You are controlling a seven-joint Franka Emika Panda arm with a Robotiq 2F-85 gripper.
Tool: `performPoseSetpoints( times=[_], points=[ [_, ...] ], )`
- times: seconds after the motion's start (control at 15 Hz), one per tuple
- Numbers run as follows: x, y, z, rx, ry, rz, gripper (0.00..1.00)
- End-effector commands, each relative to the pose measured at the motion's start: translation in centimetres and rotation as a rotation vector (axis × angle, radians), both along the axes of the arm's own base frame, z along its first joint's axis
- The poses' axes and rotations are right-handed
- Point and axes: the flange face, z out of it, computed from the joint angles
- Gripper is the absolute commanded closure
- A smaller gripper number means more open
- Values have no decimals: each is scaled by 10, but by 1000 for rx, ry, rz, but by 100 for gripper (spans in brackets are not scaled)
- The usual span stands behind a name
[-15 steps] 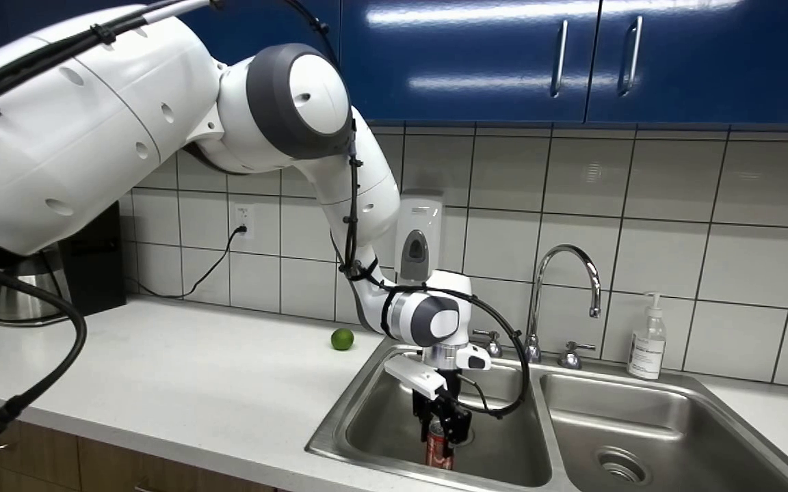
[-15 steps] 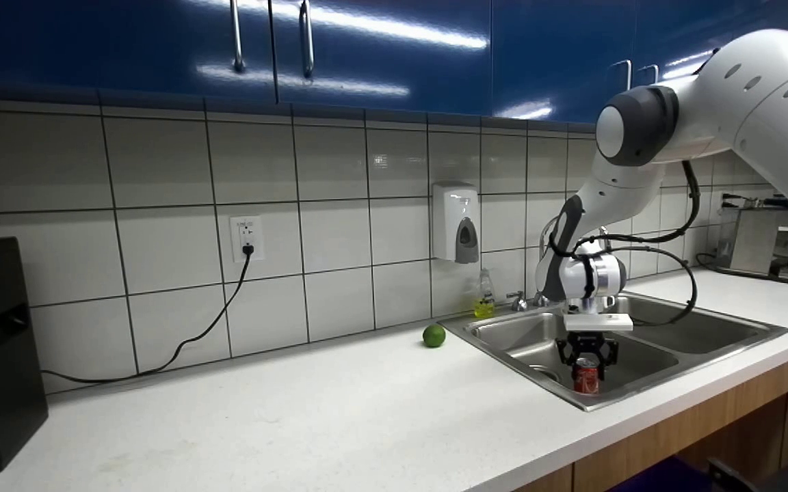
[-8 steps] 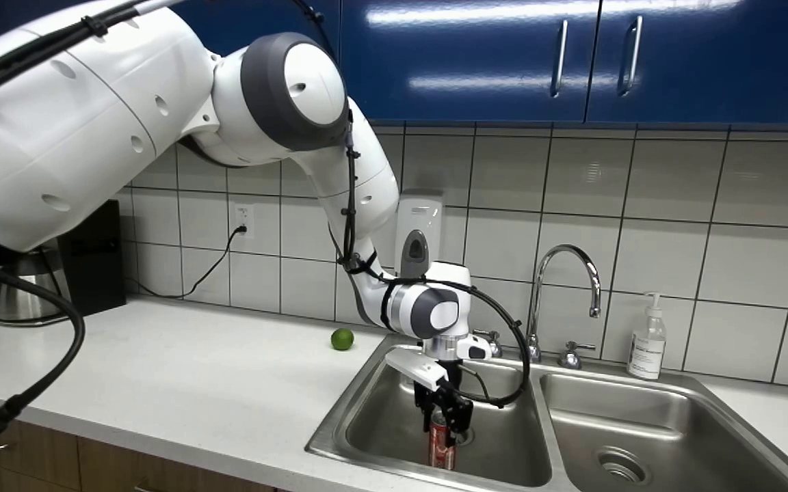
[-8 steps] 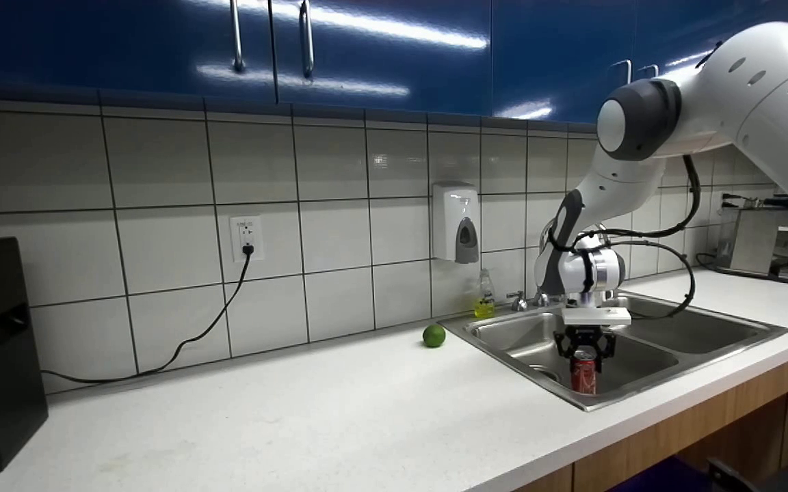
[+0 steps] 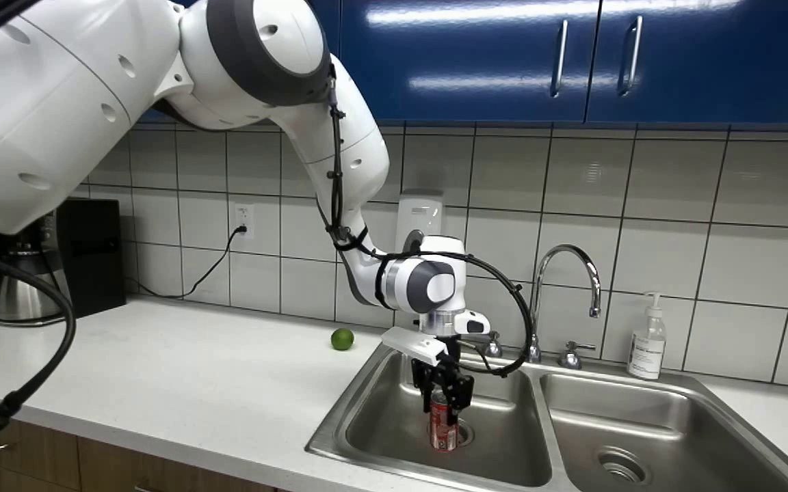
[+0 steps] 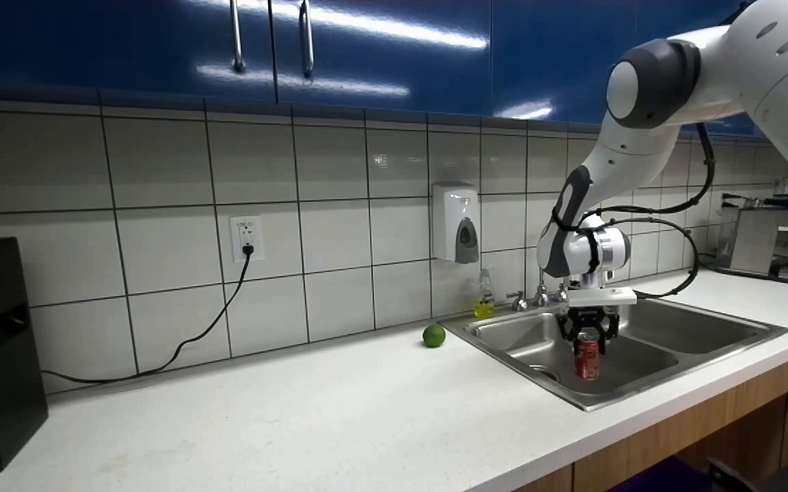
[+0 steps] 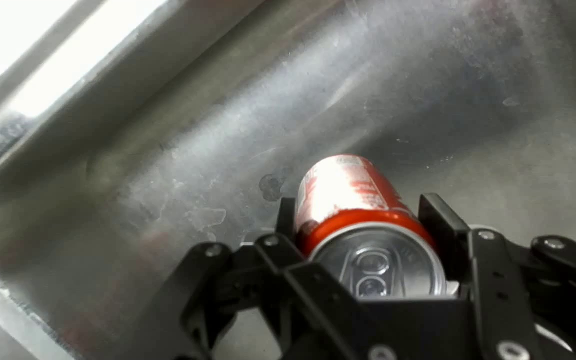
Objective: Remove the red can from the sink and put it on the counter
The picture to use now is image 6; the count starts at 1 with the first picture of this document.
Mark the yellow-green dish soap bottle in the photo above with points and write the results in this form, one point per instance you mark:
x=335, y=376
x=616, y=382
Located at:
x=479, y=305

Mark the red soda can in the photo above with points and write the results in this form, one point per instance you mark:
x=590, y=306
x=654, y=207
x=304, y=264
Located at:
x=587, y=360

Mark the white wall outlet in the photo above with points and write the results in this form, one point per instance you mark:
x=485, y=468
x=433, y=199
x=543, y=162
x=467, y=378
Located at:
x=248, y=233

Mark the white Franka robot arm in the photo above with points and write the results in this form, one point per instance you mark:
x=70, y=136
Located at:
x=760, y=82

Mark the stainless steel double sink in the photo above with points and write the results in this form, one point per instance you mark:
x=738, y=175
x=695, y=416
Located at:
x=668, y=345

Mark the black chair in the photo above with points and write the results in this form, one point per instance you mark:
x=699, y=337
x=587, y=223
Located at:
x=779, y=479

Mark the green lime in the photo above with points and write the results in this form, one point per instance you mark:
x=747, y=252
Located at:
x=433, y=337

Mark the wooden lower cabinet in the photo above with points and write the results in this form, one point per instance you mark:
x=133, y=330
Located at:
x=650, y=447

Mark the blue upper cabinet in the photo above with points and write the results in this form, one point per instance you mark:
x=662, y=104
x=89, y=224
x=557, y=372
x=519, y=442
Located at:
x=394, y=63

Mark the white wall soap dispenser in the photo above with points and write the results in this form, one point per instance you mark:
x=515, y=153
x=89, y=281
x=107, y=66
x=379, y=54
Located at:
x=454, y=223

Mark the chrome gooseneck faucet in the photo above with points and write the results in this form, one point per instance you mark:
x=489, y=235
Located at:
x=520, y=302

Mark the silver coffee machine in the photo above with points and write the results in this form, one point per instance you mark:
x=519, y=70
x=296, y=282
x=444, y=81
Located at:
x=760, y=242

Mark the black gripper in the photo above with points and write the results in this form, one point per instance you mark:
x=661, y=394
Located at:
x=590, y=317

